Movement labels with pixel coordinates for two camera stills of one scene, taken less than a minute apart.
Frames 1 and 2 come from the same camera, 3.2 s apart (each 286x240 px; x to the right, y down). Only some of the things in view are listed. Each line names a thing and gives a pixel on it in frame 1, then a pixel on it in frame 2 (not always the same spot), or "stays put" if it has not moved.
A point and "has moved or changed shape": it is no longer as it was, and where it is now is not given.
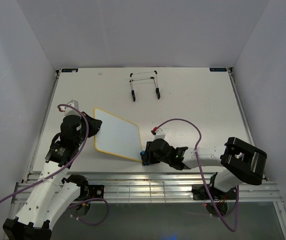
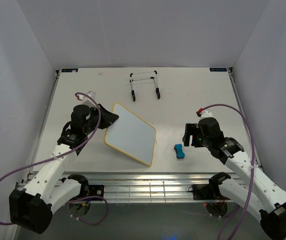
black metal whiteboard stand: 133,91 stays put
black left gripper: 95,124 → 108,117
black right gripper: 149,158 → 191,129
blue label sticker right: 218,69 stays put
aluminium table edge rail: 154,188 stays put
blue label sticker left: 69,70 stays put
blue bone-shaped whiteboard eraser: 143,157 has moved or changed shape
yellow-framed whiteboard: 118,136 has moved or changed shape
